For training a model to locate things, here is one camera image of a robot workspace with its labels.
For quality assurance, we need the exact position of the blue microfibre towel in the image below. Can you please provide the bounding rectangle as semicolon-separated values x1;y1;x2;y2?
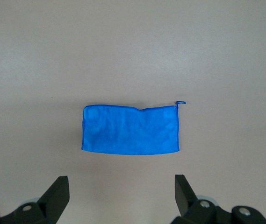
80;100;187;156

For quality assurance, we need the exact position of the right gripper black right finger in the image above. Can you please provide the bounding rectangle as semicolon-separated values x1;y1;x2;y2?
169;174;266;224

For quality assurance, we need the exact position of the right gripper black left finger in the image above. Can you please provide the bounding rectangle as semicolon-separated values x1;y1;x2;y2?
0;175;71;224

